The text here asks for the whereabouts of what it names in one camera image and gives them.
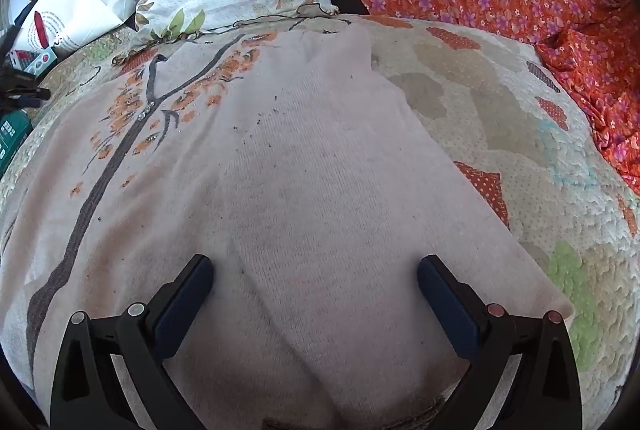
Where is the patchwork quilt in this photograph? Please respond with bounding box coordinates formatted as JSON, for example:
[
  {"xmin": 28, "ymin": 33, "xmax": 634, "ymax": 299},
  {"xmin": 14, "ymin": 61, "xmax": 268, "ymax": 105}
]
[{"xmin": 0, "ymin": 12, "xmax": 640, "ymax": 430}]

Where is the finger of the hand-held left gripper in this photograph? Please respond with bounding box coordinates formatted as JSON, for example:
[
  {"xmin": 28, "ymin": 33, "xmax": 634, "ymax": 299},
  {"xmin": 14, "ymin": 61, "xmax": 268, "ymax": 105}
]
[
  {"xmin": 0, "ymin": 68, "xmax": 40, "ymax": 86},
  {"xmin": 4, "ymin": 88, "xmax": 51, "ymax": 105}
]

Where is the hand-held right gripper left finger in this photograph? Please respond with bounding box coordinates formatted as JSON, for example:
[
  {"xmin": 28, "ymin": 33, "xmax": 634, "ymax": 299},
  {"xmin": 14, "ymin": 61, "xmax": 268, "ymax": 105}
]
[{"xmin": 50, "ymin": 254, "xmax": 215, "ymax": 430}]

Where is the white plastic bag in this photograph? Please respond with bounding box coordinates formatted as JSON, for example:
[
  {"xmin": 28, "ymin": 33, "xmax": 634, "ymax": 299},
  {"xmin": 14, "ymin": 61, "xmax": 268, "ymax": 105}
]
[{"xmin": 12, "ymin": 0, "xmax": 141, "ymax": 58}]

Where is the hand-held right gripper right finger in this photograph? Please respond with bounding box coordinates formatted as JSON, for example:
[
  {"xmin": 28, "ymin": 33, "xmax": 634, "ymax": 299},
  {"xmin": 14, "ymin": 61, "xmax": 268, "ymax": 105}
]
[{"xmin": 417, "ymin": 254, "xmax": 583, "ymax": 430}]

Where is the teal box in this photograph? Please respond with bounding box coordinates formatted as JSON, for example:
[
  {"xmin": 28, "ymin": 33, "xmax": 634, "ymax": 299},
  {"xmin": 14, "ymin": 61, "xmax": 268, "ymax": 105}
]
[{"xmin": 0, "ymin": 110, "xmax": 33, "ymax": 176}]

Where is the small box with coloured dots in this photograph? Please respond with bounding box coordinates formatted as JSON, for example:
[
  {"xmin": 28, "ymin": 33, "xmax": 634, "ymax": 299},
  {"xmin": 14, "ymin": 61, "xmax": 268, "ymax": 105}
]
[{"xmin": 7, "ymin": 49, "xmax": 57, "ymax": 76}]

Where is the white knit sweater floral print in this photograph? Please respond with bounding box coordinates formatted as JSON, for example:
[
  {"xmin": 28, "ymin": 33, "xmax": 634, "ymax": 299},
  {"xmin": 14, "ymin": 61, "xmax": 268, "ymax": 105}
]
[{"xmin": 0, "ymin": 17, "xmax": 576, "ymax": 430}]

